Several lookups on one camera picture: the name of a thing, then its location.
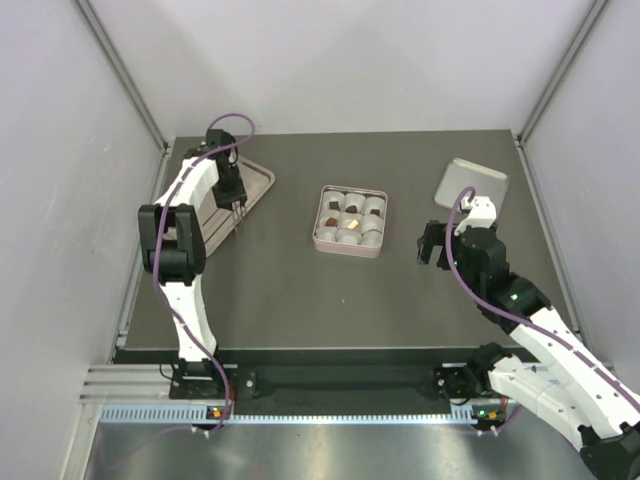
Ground white slotted cable duct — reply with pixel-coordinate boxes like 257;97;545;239
99;404;505;425

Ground silver metal tray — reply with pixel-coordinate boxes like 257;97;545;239
197;154;277;259

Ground silver tin lid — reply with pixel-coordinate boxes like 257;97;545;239
434;158;510;213

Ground metal tongs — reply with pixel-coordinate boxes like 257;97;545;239
232;201;244;235

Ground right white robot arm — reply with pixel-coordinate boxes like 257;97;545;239
417;187;639;479

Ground pink chocolate tin box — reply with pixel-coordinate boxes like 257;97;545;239
312;185;389;259

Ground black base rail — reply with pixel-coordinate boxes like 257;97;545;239
167;349;526;416

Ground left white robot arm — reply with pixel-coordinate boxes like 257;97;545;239
138;128;248;399

